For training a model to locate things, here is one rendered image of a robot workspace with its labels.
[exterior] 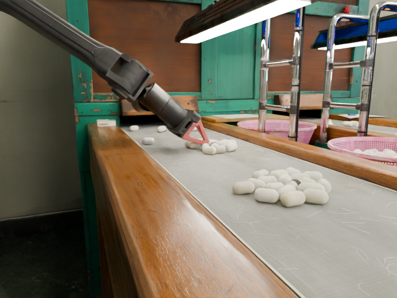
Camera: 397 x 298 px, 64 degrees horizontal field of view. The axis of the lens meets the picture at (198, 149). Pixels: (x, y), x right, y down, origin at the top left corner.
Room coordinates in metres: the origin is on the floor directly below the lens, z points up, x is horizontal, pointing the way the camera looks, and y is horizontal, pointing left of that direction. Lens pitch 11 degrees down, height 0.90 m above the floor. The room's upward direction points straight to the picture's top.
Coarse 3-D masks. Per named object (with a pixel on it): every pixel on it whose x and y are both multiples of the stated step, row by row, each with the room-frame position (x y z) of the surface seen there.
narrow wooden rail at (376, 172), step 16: (208, 128) 1.16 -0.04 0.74; (224, 128) 1.03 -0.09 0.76; (240, 128) 1.00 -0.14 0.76; (256, 144) 0.84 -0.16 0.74; (272, 144) 0.77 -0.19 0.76; (288, 144) 0.72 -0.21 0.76; (304, 144) 0.72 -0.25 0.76; (304, 160) 0.66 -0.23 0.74; (320, 160) 0.62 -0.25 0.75; (336, 160) 0.58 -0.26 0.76; (352, 160) 0.57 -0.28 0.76; (368, 160) 0.57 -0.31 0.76; (352, 176) 0.54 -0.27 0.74; (368, 176) 0.51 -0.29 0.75; (384, 176) 0.48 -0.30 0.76
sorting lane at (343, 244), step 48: (144, 144) 0.86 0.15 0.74; (240, 144) 0.86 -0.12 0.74; (192, 192) 0.46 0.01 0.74; (336, 192) 0.46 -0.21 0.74; (384, 192) 0.46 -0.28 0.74; (240, 240) 0.30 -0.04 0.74; (288, 240) 0.31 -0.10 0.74; (336, 240) 0.31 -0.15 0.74; (384, 240) 0.31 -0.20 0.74; (336, 288) 0.23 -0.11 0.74; (384, 288) 0.23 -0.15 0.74
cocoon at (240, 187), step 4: (236, 184) 0.45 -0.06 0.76; (240, 184) 0.45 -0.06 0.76; (244, 184) 0.45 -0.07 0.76; (248, 184) 0.45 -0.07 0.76; (252, 184) 0.45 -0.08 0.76; (236, 188) 0.44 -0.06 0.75; (240, 188) 0.44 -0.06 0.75; (244, 188) 0.44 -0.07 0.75; (248, 188) 0.45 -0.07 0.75; (252, 188) 0.45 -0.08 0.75; (236, 192) 0.44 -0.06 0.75; (240, 192) 0.44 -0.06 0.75; (244, 192) 0.45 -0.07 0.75; (248, 192) 0.45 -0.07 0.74
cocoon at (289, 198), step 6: (288, 192) 0.40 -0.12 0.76; (294, 192) 0.40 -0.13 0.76; (300, 192) 0.40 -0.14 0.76; (282, 198) 0.40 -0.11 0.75; (288, 198) 0.39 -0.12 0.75; (294, 198) 0.40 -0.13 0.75; (300, 198) 0.40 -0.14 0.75; (282, 204) 0.40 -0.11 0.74; (288, 204) 0.39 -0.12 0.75; (294, 204) 0.40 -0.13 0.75; (300, 204) 0.40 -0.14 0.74
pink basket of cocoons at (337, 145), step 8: (328, 144) 0.70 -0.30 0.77; (336, 144) 0.77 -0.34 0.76; (344, 144) 0.79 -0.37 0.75; (352, 144) 0.80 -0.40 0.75; (360, 144) 0.80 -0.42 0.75; (368, 144) 0.80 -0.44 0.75; (376, 144) 0.80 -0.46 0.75; (384, 144) 0.79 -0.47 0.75; (344, 152) 0.63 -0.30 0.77; (352, 152) 0.62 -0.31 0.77; (376, 160) 0.58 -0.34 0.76; (384, 160) 0.57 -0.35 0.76; (392, 160) 0.56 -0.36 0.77
